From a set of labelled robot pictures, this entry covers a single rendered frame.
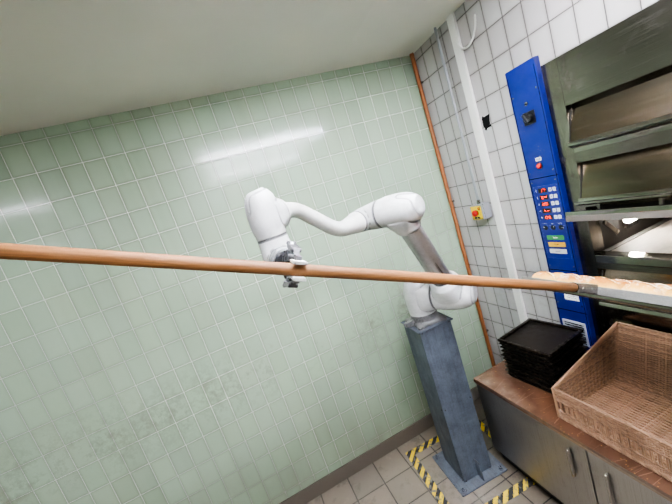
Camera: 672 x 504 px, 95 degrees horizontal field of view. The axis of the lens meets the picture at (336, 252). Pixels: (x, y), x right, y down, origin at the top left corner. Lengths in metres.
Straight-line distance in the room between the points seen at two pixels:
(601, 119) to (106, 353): 2.60
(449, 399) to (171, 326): 1.63
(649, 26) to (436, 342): 1.53
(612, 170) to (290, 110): 1.65
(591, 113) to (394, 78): 1.20
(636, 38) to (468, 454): 2.10
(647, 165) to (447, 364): 1.25
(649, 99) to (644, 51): 0.17
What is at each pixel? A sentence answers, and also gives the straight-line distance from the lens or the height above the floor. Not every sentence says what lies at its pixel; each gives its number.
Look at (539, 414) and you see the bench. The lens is 1.88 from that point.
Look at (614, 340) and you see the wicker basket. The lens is 2.03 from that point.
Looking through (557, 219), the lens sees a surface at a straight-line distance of 1.93.
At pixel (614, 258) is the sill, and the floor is 1.17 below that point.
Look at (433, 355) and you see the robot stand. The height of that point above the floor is 0.84.
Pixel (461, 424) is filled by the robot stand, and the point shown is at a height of 0.37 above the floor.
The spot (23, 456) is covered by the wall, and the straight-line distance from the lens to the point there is 2.45.
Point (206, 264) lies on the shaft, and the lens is 0.71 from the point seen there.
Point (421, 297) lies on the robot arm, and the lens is 1.75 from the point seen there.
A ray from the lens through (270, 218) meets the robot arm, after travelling 1.00.
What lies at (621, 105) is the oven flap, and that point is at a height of 1.81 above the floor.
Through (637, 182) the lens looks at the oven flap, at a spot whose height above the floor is 1.51.
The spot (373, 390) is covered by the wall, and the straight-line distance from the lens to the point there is 2.38.
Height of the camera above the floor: 1.80
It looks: 9 degrees down
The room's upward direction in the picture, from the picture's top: 18 degrees counter-clockwise
